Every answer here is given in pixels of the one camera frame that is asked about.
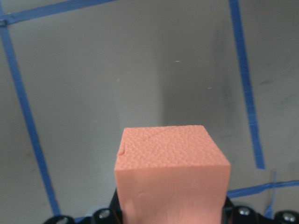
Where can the orange foam cube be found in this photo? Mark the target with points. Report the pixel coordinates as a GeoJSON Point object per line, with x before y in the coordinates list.
{"type": "Point", "coordinates": [171, 175]}

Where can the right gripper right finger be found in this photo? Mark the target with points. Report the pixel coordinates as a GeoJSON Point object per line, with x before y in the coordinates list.
{"type": "Point", "coordinates": [241, 214]}

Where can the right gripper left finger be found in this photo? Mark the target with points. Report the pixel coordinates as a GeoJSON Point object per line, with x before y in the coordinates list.
{"type": "Point", "coordinates": [110, 215]}

